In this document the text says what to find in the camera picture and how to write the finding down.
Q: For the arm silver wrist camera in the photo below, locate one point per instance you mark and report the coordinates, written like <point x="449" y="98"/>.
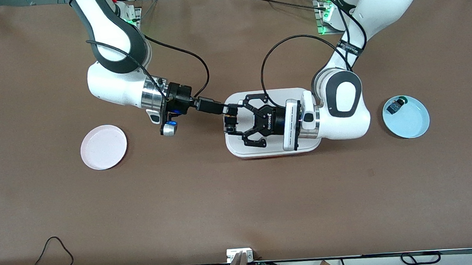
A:
<point x="292" y="124"/>
<point x="169" y="130"/>

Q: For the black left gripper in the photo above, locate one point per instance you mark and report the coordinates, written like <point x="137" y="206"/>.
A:
<point x="276" y="121"/>

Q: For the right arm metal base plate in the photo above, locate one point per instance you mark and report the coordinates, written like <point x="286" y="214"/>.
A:
<point x="136" y="14"/>

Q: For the white lidded container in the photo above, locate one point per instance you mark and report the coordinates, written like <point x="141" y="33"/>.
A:
<point x="237" y="148"/>

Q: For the black blue small part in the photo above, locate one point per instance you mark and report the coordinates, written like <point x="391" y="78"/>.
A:
<point x="395" y="106"/>

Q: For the light blue round plate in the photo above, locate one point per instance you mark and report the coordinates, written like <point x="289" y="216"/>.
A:
<point x="412" y="123"/>

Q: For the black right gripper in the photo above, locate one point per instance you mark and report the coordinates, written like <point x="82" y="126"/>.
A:
<point x="181" y="93"/>

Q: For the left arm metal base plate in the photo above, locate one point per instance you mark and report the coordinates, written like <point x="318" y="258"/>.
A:
<point x="321" y="28"/>

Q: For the orange push button switch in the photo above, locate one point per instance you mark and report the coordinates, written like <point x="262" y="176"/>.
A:
<point x="231" y="123"/>

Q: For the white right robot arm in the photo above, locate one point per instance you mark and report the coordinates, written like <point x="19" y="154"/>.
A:
<point x="110" y="83"/>

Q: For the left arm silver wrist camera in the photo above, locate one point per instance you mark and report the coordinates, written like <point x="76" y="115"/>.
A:
<point x="292" y="124"/>

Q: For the pink round plate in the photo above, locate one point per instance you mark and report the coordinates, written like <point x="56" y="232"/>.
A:
<point x="103" y="148"/>

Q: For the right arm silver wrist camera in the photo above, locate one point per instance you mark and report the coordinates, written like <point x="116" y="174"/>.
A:
<point x="169" y="130"/>

